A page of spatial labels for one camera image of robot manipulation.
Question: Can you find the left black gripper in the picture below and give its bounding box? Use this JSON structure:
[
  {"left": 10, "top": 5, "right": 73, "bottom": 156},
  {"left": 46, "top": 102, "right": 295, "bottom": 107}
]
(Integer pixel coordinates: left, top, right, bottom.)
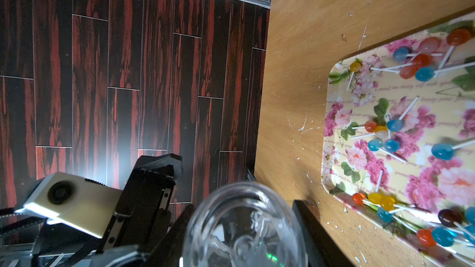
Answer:
[{"left": 96, "top": 153, "right": 183, "bottom": 254}]

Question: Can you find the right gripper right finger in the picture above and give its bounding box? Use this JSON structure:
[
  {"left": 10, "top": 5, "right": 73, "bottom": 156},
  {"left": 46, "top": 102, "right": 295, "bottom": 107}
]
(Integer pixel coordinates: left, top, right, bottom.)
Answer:
[{"left": 292, "top": 200, "right": 354, "bottom": 267}]

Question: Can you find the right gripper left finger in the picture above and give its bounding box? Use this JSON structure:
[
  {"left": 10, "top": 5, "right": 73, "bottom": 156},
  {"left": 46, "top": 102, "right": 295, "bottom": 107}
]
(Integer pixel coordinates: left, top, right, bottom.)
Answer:
[{"left": 143, "top": 205, "right": 195, "bottom": 267}]

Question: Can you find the clear candy jar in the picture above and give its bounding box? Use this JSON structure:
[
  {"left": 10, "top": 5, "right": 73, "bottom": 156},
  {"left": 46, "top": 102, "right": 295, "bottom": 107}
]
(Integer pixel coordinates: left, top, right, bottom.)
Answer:
[{"left": 179, "top": 182, "right": 308, "bottom": 267}]

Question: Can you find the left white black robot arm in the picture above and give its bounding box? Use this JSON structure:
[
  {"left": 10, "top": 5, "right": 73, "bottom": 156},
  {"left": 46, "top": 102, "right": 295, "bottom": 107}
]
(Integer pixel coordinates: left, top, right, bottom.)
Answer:
[{"left": 1, "top": 154, "right": 183, "bottom": 267}]

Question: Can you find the floral pattern tray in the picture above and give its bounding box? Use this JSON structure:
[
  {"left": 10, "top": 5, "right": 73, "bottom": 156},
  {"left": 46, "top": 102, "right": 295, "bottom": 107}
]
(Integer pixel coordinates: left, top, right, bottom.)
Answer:
[{"left": 322, "top": 13, "right": 475, "bottom": 267}]

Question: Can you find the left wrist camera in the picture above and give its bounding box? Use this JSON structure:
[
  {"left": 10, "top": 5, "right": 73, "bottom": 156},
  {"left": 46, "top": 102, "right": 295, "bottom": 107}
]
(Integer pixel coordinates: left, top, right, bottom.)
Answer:
[{"left": 14, "top": 172, "right": 122, "bottom": 239}]

